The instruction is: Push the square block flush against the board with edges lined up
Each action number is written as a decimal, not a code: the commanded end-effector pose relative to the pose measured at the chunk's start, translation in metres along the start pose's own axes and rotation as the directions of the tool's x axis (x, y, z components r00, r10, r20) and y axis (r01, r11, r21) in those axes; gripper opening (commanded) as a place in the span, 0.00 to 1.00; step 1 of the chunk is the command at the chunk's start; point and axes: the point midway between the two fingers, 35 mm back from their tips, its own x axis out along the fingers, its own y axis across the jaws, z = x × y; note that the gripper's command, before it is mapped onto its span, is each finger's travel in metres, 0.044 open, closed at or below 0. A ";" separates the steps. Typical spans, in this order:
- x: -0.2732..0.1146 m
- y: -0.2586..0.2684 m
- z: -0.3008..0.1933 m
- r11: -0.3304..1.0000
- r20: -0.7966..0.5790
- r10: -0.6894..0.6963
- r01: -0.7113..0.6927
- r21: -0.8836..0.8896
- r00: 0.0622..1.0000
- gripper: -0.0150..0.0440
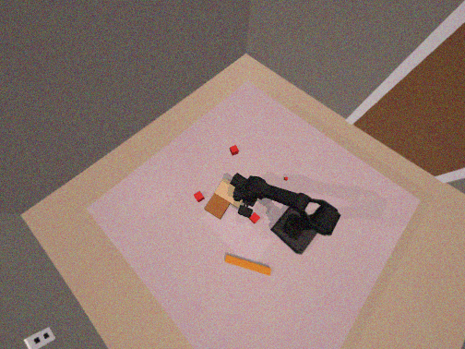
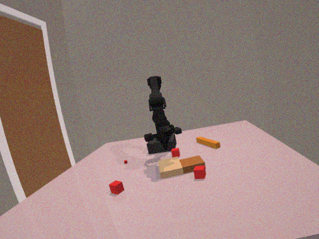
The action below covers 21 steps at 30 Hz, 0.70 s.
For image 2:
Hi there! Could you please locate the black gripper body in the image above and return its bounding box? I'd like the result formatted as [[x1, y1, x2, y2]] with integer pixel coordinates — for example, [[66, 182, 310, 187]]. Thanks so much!
[[144, 120, 182, 142]]

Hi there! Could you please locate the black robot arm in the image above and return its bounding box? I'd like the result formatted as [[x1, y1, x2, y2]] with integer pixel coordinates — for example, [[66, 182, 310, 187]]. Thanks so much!
[[147, 76, 175, 140]]

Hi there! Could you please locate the brown rectangular block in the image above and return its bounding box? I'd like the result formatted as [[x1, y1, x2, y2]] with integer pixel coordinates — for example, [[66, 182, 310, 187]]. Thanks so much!
[[179, 156, 205, 174]]

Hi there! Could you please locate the orange flat bar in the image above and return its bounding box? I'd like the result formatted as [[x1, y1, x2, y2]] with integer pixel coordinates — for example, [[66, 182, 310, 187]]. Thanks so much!
[[196, 137, 220, 149]]

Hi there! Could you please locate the red cube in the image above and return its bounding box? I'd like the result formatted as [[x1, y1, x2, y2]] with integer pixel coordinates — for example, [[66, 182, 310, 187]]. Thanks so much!
[[194, 166, 206, 179], [172, 148, 180, 157], [109, 180, 124, 195]]

